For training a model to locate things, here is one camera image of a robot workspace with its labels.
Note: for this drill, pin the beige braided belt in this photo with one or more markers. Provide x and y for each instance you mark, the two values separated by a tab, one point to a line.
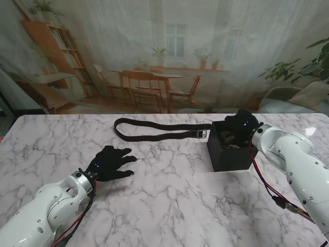
226	136
232	147

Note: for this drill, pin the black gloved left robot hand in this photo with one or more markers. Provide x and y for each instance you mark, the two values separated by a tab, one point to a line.
109	164

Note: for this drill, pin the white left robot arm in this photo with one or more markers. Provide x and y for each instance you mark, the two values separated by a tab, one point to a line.
43	216

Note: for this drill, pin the black belt storage box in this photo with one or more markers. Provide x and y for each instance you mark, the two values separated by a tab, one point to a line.
228	159

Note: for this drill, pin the dark brown braided belt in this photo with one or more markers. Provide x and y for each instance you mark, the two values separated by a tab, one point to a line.
154	137

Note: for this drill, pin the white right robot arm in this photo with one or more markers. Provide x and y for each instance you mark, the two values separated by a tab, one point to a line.
295	167

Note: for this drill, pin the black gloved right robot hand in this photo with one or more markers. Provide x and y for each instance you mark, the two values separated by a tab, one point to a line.
240	128

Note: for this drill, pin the printed room scene backdrop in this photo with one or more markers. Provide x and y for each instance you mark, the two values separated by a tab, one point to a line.
164	51

